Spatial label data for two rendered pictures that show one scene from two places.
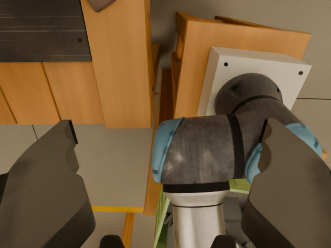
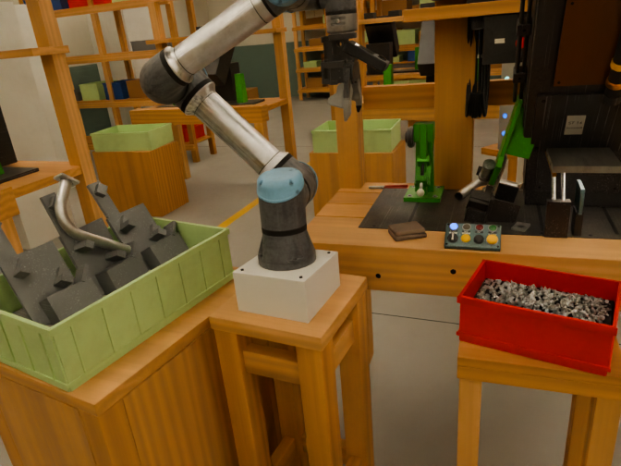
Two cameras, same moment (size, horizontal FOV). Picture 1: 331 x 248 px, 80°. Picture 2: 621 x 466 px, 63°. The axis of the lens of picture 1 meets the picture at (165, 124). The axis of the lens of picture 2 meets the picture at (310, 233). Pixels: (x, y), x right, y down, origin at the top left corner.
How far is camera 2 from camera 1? 132 cm
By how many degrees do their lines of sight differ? 60
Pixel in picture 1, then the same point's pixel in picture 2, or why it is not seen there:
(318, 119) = not seen: outside the picture
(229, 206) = (125, 279)
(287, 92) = (285, 274)
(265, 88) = (306, 239)
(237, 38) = (339, 297)
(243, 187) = (175, 263)
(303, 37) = (320, 332)
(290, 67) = (309, 274)
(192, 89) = not seen: hidden behind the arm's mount
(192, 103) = not seen: hidden behind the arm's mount
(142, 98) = (317, 239)
